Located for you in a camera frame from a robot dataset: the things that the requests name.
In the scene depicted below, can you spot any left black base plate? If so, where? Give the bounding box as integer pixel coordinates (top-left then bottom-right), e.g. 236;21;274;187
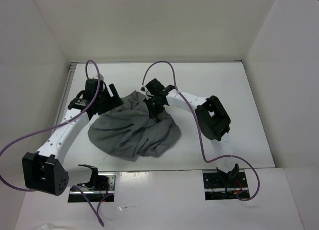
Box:
76;173;116;203

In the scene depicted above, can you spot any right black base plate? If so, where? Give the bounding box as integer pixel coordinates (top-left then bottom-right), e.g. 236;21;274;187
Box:
202;171;250;201

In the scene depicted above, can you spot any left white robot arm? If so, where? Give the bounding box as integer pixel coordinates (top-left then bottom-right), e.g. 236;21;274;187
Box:
22;79;123;196

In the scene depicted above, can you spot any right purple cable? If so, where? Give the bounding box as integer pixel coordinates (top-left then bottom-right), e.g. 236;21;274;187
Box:
142;61;261;202

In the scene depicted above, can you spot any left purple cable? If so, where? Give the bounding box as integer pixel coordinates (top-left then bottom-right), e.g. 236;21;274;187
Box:
0;60;113;227

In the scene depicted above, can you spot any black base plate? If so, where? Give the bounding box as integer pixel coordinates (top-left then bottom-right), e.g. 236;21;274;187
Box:
76;173;116;203
202;171;250;201

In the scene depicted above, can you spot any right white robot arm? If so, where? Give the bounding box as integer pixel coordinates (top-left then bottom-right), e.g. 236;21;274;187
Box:
141;79;239;187

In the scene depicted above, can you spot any purple cable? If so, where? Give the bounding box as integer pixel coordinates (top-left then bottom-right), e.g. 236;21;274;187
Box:
142;61;261;202
0;60;113;227

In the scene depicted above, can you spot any grey pleated skirt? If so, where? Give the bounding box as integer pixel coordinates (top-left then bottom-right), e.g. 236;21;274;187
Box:
88;91;181;161

